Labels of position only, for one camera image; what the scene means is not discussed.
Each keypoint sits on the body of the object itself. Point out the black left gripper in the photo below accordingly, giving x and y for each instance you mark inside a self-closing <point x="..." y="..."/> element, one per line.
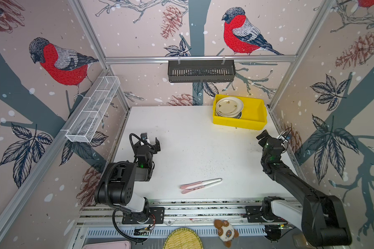
<point x="152" y="148"/>

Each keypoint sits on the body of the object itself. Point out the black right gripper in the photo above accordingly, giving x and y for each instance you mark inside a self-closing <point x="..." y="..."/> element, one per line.
<point x="263" y="135"/>

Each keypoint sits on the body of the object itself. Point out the yellow plastic bin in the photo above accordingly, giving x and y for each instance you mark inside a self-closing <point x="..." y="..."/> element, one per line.
<point x="254" y="114"/>

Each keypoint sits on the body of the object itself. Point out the cream plate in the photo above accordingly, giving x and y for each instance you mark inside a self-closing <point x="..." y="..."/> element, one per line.
<point x="229" y="105"/>

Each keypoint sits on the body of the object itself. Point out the plate green rim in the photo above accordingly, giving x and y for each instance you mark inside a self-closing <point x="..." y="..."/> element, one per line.
<point x="237" y="115"/>

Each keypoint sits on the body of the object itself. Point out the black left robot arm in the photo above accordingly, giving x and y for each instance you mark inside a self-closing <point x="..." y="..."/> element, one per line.
<point x="116" y="187"/>

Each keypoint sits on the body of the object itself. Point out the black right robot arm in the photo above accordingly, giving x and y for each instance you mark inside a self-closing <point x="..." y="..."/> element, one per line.
<point x="321" y="218"/>

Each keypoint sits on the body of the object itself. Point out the pink white utensil upper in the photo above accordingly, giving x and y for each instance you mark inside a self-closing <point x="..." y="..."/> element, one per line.
<point x="200" y="184"/>

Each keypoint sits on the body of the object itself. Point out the woven yellow green mat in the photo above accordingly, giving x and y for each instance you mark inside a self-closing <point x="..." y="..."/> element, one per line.
<point x="183" y="238"/>

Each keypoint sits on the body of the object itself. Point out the plush toy brown white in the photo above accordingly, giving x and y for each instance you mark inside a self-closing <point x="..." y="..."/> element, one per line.
<point x="226" y="232"/>

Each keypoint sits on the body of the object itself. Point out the pink tray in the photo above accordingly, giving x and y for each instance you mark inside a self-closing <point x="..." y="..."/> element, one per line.
<point x="109" y="245"/>

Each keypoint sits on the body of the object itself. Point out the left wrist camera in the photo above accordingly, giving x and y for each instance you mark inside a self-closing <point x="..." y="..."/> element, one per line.
<point x="144" y="136"/>

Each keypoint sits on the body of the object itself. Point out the white wire mesh basket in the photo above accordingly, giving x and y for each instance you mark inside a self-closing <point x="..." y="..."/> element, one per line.
<point x="90" y="117"/>

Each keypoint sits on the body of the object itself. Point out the aluminium rail base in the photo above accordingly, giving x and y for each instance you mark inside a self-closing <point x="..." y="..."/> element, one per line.
<point x="243" y="214"/>

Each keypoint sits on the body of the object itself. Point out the aluminium frame top bar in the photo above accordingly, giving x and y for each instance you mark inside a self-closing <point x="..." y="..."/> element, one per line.
<point x="159" y="60"/>

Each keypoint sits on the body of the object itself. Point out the black hanging wire basket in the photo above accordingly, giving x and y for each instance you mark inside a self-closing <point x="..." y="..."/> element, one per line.
<point x="201" y="71"/>

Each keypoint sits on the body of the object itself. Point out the aluminium frame post right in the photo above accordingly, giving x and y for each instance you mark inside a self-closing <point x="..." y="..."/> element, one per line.
<point x="316" y="24"/>

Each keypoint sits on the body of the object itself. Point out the aluminium frame post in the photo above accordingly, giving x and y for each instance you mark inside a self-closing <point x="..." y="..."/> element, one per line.
<point x="91" y="35"/>
<point x="316" y="24"/>

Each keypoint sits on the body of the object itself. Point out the aluminium frame post left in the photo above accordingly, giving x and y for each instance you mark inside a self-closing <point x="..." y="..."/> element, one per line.
<point x="91" y="35"/>

